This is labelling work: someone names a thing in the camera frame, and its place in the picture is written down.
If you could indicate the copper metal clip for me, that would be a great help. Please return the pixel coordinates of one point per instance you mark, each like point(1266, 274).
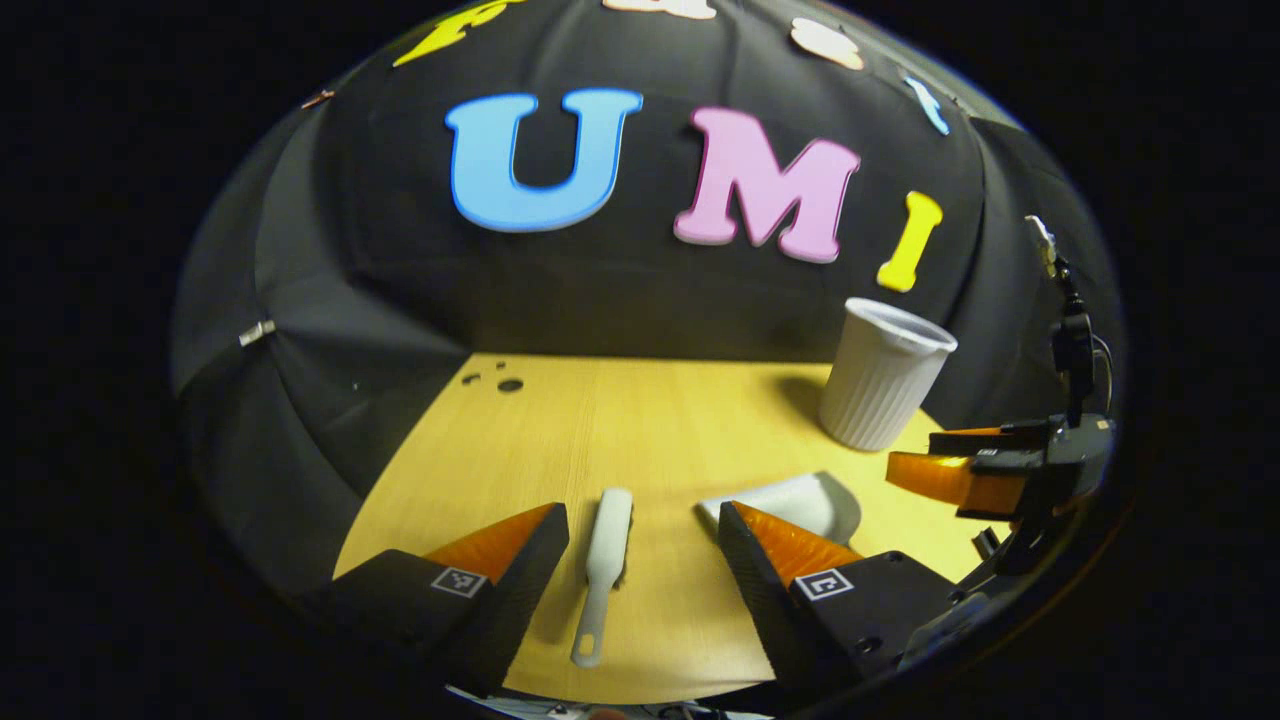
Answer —
point(318, 99)

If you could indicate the white dustpan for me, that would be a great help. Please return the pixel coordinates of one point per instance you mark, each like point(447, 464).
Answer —
point(800, 500)

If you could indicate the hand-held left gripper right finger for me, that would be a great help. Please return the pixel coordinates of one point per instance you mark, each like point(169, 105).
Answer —
point(752, 590)

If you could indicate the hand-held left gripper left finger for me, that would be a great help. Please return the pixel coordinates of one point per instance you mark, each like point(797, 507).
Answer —
point(520, 585)

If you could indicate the small white broom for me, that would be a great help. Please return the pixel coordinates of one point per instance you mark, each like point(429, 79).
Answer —
point(607, 540)

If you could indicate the white ribbed garbage bin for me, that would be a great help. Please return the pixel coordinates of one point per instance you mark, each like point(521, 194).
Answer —
point(880, 385)

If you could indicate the black backdrop cloth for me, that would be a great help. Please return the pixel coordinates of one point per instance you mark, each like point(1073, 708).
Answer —
point(620, 290)

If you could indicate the wooden desktop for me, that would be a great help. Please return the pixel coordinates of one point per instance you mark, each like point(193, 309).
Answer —
point(620, 430)

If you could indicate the silver metal clip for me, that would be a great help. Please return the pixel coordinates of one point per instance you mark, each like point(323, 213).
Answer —
point(257, 332)

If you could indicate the small black table bracket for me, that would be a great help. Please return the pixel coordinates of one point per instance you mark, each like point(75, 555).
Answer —
point(987, 542)

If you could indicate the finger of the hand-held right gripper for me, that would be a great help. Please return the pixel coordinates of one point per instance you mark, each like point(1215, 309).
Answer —
point(985, 438)
point(950, 480)

